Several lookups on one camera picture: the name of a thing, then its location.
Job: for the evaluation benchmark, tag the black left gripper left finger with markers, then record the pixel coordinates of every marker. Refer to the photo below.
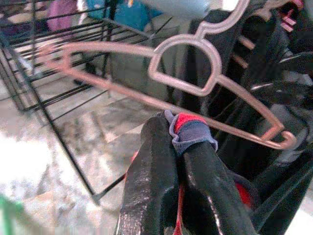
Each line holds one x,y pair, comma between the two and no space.
151,171

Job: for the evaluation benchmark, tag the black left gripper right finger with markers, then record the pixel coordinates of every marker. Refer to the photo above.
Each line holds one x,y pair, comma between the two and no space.
207,183

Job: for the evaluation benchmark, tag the pink metal clothes hanger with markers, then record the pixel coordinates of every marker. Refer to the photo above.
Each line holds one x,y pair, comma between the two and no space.
178,83
287,20

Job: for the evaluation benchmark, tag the black striped garment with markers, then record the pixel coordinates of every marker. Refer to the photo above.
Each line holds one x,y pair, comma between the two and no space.
244,110

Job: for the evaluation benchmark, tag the black metal drying rack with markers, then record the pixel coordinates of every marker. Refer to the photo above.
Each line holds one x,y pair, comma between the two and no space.
49,117

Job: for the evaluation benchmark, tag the green plastic stool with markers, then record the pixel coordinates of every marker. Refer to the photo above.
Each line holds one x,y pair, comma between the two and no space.
6,215

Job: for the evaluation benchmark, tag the blue garment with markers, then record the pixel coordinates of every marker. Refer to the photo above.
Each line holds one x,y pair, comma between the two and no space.
127,14

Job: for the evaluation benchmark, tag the magenta garment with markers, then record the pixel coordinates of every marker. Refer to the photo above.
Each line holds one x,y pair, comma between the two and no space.
62,14

